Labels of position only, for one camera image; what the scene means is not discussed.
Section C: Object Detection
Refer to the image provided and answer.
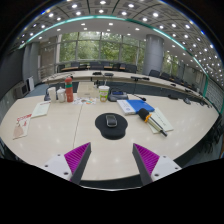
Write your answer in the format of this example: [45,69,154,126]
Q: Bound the blue and white book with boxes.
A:
[116,98,156,116]

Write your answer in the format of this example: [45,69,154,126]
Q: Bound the white upright appliance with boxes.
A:
[25,75,36,93]

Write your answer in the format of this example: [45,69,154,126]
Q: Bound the white paper sheet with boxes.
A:
[146,106,175,135]

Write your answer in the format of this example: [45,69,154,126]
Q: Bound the black mouse pad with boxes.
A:
[94,112,129,141]

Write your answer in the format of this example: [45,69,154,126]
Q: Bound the black computer mouse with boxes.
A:
[105,113,119,129]

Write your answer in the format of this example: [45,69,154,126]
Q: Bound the ceiling lights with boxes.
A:
[13,0,224,84]

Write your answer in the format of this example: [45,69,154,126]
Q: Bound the printed paper drink cup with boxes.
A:
[98,79,111,103]

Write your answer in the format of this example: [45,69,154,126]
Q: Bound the dark office chairs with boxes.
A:
[58,60,201,101]

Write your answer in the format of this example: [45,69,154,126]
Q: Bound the white lidded mug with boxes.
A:
[56,87,67,103]

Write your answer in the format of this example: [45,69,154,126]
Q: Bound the red bottle with green band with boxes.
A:
[64,75,75,103]

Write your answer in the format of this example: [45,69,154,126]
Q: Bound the red and white booklet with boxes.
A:
[12,113,33,140]

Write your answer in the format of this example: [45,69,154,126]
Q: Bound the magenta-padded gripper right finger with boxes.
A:
[131,142,183,187]

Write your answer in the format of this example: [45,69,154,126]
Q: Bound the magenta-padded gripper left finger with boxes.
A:
[42,141,92,186]

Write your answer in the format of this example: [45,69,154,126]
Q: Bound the dark grey conference microphone console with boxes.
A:
[107,90,147,102]

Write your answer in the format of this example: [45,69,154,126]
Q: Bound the black foam-head microphone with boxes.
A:
[137,107,169,138]

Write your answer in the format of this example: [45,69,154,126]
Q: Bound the colourful printed flyer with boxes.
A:
[72,96,98,106]

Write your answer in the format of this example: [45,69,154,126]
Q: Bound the beige cardboard box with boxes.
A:
[76,81,101,99]

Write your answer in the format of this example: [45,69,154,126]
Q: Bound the pale green paper booklet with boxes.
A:
[30,100,52,119]

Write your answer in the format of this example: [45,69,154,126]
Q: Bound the white paper cup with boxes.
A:
[47,86,58,103]

